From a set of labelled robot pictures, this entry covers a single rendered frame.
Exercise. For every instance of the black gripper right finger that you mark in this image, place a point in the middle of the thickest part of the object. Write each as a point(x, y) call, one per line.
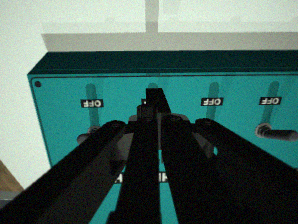
point(265, 186)

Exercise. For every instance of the teal console panel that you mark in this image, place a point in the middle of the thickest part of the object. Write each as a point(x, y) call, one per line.
point(253, 93)

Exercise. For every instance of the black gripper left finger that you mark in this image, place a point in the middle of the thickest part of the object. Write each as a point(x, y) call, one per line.
point(73, 189)

